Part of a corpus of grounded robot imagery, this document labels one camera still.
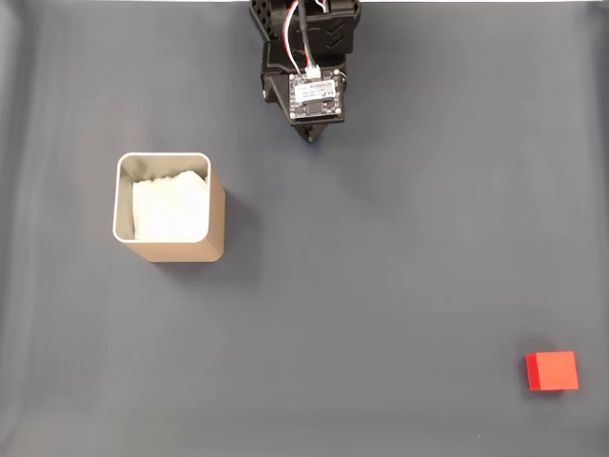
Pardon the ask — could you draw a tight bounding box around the red cube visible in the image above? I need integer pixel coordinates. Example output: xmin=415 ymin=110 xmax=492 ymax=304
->
xmin=524 ymin=350 xmax=580 ymax=392

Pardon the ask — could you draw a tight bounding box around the white tissue paper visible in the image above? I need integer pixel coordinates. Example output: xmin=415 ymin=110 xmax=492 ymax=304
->
xmin=131 ymin=169 xmax=209 ymax=241

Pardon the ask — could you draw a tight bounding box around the red white servo cable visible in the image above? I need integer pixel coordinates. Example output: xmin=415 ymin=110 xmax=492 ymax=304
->
xmin=280 ymin=0 xmax=330 ymax=73

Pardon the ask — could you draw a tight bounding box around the camera circuit board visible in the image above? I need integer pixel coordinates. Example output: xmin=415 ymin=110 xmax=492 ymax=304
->
xmin=288 ymin=67 xmax=345 ymax=121

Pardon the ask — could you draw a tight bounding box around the black camera cable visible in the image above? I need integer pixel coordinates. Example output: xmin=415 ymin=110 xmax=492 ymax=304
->
xmin=296 ymin=0 xmax=316 ymax=69

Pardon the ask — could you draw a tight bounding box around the tan metal box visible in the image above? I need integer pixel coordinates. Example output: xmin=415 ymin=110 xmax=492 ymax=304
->
xmin=111 ymin=151 xmax=226 ymax=264

